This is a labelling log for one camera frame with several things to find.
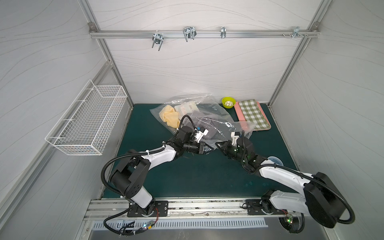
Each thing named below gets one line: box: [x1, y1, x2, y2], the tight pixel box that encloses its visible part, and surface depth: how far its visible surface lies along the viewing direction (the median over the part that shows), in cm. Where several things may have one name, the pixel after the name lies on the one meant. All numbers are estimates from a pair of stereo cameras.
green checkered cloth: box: [238, 99, 271, 131], surface depth 117 cm
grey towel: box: [183, 110, 240, 142], surface depth 97 cm
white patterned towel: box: [174, 100, 200, 117], surface depth 117 cm
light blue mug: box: [267, 156, 284, 167], surface depth 84 cm
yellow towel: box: [159, 104, 181, 128], surface depth 113 cm
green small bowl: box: [221, 96, 236, 109], surface depth 121 cm
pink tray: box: [234, 101, 272, 131], surface depth 116 cm
